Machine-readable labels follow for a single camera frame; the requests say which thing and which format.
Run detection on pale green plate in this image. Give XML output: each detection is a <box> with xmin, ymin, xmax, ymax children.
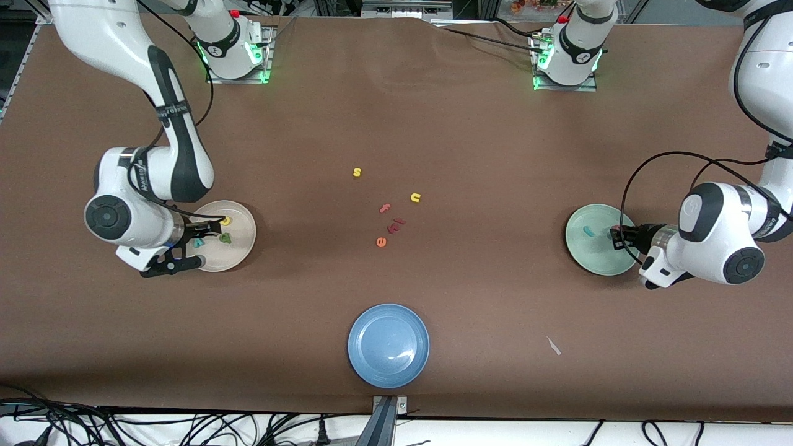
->
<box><xmin>565</xmin><ymin>204</ymin><xmax>641</xmax><ymax>276</ymax></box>

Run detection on beige brown plate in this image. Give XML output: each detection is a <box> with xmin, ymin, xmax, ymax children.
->
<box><xmin>186</xmin><ymin>200</ymin><xmax>257</xmax><ymax>273</ymax></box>

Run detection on brown paper table cover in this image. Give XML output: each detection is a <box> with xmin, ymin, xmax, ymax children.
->
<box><xmin>0</xmin><ymin>11</ymin><xmax>793</xmax><ymax>423</ymax></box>

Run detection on blue plate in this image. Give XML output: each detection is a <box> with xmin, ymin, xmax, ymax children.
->
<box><xmin>348</xmin><ymin>303</ymin><xmax>430</xmax><ymax>389</ymax></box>

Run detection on orange artificial flowers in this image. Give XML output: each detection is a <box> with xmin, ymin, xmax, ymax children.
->
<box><xmin>510</xmin><ymin>0</ymin><xmax>576</xmax><ymax>14</ymax></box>

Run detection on grey power strip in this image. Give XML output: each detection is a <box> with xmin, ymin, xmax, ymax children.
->
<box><xmin>361</xmin><ymin>0</ymin><xmax>454</xmax><ymax>19</ymax></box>

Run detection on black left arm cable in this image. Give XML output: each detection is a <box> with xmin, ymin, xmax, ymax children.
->
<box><xmin>620</xmin><ymin>12</ymin><xmax>793</xmax><ymax>267</ymax></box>

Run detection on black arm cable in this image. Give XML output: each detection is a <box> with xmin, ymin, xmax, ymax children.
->
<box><xmin>620</xmin><ymin>12</ymin><xmax>793</xmax><ymax>267</ymax></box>
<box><xmin>127</xmin><ymin>0</ymin><xmax>225</xmax><ymax>224</ymax></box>

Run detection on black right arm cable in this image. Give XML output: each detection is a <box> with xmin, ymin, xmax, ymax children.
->
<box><xmin>127</xmin><ymin>0</ymin><xmax>225</xmax><ymax>224</ymax></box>

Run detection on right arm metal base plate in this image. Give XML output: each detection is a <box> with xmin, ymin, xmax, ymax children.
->
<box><xmin>206</xmin><ymin>25</ymin><xmax>274</xmax><ymax>85</ymax></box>

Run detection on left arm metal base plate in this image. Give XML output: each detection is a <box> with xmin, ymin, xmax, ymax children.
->
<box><xmin>532</xmin><ymin>28</ymin><xmax>599</xmax><ymax>93</ymax></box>

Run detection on black base cable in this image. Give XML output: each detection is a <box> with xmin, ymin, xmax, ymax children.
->
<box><xmin>427</xmin><ymin>19</ymin><xmax>546</xmax><ymax>53</ymax></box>

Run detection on grey metal camera pole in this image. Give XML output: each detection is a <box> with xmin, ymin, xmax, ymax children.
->
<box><xmin>356</xmin><ymin>395</ymin><xmax>410</xmax><ymax>446</ymax></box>

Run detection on aluminium frame profile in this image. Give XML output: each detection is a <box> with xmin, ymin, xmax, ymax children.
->
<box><xmin>0</xmin><ymin>7</ymin><xmax>63</xmax><ymax>121</ymax></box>

